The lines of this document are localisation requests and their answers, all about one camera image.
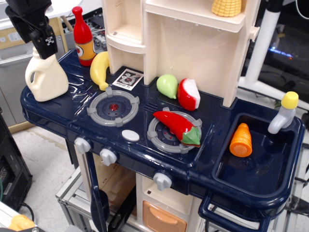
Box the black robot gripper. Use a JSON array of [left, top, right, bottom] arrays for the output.
[[5, 0, 58, 59]]

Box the cream toy detergent jug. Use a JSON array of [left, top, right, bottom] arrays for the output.
[[25, 47, 69, 102]]

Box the wooden toy dishwasher cabinet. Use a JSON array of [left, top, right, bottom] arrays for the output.
[[0, 0, 81, 133]]

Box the red toy ketchup bottle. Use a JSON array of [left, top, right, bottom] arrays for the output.
[[72, 6, 96, 66]]

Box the yellow toy banana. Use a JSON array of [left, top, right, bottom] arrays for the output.
[[90, 51, 109, 91]]

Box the grey left stove burner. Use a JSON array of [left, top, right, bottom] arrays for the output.
[[87, 87, 140, 127]]

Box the grey stove burner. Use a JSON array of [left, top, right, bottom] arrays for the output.
[[87, 87, 140, 127], [147, 107, 203, 154]]

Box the black white sticker label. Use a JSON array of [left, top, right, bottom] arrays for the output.
[[112, 69, 144, 91]]

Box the grey left stove knob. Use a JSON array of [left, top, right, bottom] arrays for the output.
[[74, 137, 91, 154]]

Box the grey stove knob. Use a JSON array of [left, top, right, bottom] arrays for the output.
[[74, 137, 91, 154], [153, 173, 172, 191], [99, 148, 117, 166]]

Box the grey oval stove button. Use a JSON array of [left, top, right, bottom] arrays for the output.
[[121, 130, 140, 142]]

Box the green toy pear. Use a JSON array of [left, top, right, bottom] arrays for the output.
[[156, 74, 178, 99]]

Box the grey middle stove knob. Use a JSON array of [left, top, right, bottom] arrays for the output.
[[99, 148, 117, 166]]

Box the black computer case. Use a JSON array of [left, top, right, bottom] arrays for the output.
[[0, 117, 32, 211]]

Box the grey right stove burner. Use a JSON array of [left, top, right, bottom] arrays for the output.
[[147, 107, 203, 154]]

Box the red white toy apple slice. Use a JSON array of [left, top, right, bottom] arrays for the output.
[[177, 78, 201, 111]]

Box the cream toy kitchen tower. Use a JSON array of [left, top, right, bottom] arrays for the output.
[[102, 0, 260, 107]]

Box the red toy chili pepper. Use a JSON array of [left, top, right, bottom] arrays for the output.
[[153, 111, 201, 147]]

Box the navy toy ladle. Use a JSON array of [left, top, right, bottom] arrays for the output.
[[85, 151, 109, 232]]

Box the grey right stove knob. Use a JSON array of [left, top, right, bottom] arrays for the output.
[[153, 173, 172, 191]]

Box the yellow toy corn cob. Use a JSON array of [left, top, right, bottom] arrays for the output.
[[211, 0, 242, 17]]

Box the orange toy drawer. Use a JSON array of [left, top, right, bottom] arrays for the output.
[[142, 201, 187, 232]]

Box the navy toy kitchen counter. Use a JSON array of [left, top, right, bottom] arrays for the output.
[[21, 51, 306, 220]]

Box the orange toy carrot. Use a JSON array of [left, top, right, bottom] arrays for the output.
[[229, 123, 253, 158]]

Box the white pipe stand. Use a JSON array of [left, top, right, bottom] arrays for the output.
[[239, 0, 309, 110]]

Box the grey toy faucet yellow cap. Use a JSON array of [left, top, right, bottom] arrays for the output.
[[268, 91, 299, 134]]

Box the aluminium extrusion frame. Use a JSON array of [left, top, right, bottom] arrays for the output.
[[56, 168, 96, 232]]

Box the navy towel rail handle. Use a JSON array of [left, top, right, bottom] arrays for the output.
[[198, 192, 272, 232]]

